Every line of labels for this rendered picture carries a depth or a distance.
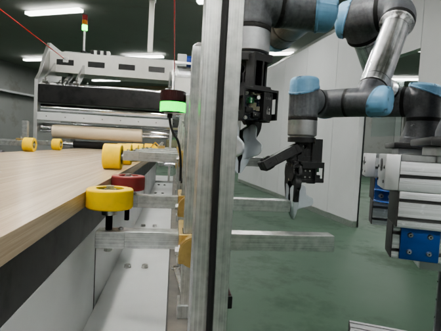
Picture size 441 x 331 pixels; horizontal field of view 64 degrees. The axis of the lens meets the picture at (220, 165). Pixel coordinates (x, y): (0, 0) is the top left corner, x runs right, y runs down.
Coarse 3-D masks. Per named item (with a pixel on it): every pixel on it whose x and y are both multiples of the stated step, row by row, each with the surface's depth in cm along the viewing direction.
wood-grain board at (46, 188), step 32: (0, 160) 122; (32, 160) 131; (64, 160) 141; (96, 160) 152; (0, 192) 55; (32, 192) 57; (64, 192) 59; (0, 224) 36; (32, 224) 38; (0, 256) 32
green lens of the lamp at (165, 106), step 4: (160, 104) 82; (164, 104) 81; (168, 104) 81; (172, 104) 81; (176, 104) 81; (180, 104) 81; (184, 104) 83; (160, 108) 82; (164, 108) 81; (168, 108) 81; (172, 108) 81; (176, 108) 81; (180, 108) 82; (184, 108) 83; (184, 112) 83
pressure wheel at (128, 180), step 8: (112, 176) 85; (120, 176) 84; (128, 176) 86; (136, 176) 86; (112, 184) 85; (120, 184) 83; (128, 184) 83; (136, 184) 84; (144, 184) 88; (128, 216) 87
